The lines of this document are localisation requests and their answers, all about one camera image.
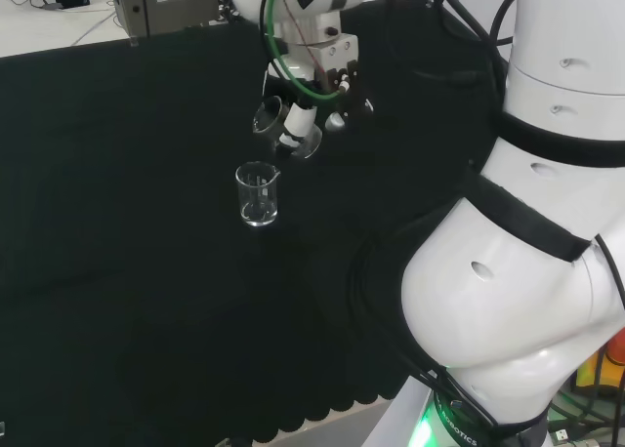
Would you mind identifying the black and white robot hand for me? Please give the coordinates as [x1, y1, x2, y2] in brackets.
[263, 33, 377, 158]

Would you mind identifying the small clear glass beaker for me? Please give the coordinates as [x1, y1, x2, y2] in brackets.
[252, 95, 324, 161]

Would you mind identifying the clear glass beaker with spout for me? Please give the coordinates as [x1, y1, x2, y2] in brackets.
[234, 160, 282, 229]

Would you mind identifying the grey metal equipment box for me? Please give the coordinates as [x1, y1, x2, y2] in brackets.
[113, 0, 236, 39]

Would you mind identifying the black bench cloth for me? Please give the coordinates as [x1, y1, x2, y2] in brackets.
[0, 0, 509, 445]

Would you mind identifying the yellow stop button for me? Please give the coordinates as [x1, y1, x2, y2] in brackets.
[574, 325, 625, 395]

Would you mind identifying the green cable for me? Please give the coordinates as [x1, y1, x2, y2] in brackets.
[259, 0, 346, 102]

